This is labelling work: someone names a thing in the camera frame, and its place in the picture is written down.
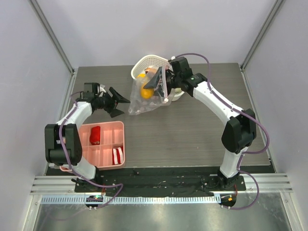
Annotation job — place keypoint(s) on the green fake lettuce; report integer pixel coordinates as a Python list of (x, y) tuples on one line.
[(178, 91)]

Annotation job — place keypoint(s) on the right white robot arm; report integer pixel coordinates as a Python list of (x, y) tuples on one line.
[(239, 131)]

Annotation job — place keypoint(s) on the left aluminium corner post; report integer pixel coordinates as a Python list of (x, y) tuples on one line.
[(48, 29)]

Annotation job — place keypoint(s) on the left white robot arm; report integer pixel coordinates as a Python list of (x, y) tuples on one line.
[(62, 142)]

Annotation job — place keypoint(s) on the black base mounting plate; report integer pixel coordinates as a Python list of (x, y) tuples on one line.
[(169, 185)]

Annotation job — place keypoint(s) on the clear pink zip top bag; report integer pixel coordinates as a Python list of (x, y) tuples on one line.
[(162, 96)]

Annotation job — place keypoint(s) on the right aluminium corner post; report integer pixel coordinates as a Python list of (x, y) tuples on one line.
[(262, 32)]

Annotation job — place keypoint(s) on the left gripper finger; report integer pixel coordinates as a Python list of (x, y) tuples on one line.
[(115, 112), (117, 97)]

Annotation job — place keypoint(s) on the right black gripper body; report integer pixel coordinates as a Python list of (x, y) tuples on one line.
[(167, 80)]

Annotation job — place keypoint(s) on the pink divided organizer tray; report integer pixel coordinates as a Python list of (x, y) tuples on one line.
[(112, 136)]

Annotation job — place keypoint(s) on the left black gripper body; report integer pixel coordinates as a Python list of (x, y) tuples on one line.
[(106, 102)]

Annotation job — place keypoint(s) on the red plush fake food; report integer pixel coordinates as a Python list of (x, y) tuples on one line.
[(95, 135)]

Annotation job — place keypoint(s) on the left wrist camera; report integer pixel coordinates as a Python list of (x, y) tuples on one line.
[(92, 90)]

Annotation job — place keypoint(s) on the orange fake fruit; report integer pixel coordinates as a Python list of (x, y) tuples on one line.
[(146, 93)]

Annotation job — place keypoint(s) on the aluminium corner post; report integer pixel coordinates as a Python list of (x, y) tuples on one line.
[(48, 29), (262, 32)]

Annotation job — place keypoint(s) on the white perforated plastic basket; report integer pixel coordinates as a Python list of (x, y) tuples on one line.
[(151, 60)]

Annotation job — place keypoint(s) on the slotted grey cable duct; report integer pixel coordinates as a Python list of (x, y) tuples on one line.
[(96, 200)]

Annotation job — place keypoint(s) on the red white striped fake food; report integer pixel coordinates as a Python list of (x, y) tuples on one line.
[(118, 156)]

